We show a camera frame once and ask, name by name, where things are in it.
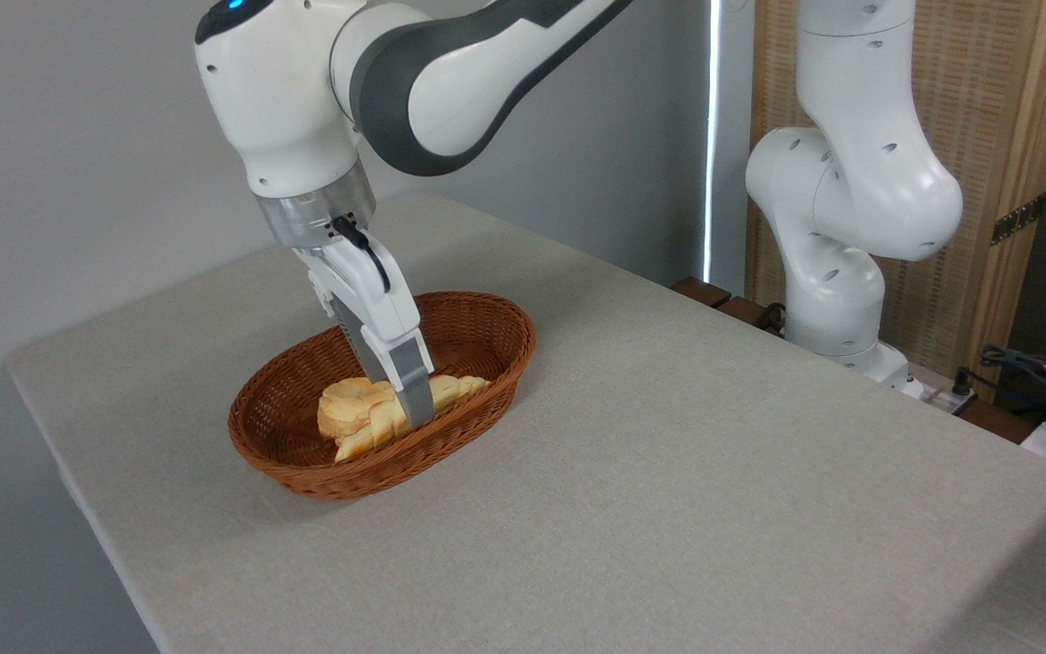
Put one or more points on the metal screen hinge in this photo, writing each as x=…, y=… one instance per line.
x=1018, y=220

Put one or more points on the wooden rattan folding screen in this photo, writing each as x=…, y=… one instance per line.
x=995, y=109

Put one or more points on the long braided bread loaf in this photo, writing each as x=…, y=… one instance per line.
x=459, y=391

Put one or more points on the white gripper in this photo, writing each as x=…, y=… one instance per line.
x=378, y=300

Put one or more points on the round bread roll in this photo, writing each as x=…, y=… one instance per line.
x=346, y=409

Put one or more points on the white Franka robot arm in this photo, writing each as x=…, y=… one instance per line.
x=859, y=182

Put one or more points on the grey tablecloth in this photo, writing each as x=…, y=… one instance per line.
x=668, y=472

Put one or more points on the dark wooden block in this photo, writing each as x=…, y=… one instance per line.
x=703, y=292
x=745, y=313

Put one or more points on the white power strip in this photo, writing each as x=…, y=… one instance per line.
x=941, y=397

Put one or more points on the brown wicker basket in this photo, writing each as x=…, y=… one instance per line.
x=287, y=454

